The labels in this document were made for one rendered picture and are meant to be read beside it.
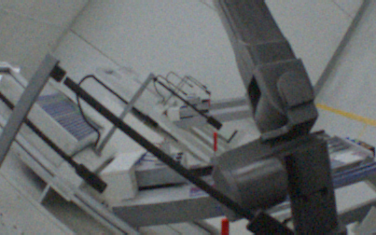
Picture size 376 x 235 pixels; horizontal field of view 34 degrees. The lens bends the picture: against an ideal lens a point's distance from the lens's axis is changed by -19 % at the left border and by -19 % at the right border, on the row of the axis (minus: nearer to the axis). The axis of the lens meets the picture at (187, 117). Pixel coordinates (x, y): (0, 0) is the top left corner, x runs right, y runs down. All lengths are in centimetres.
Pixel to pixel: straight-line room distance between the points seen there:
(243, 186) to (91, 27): 782
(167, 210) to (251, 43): 101
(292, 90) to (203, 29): 764
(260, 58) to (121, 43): 767
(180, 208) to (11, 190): 48
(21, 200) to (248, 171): 117
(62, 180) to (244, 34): 101
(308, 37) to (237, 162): 776
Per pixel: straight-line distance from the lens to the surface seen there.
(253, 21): 76
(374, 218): 119
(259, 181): 68
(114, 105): 527
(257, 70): 72
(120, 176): 190
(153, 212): 171
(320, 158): 70
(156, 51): 834
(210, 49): 832
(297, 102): 70
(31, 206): 178
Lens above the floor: 122
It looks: 1 degrees down
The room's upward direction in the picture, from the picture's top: 54 degrees counter-clockwise
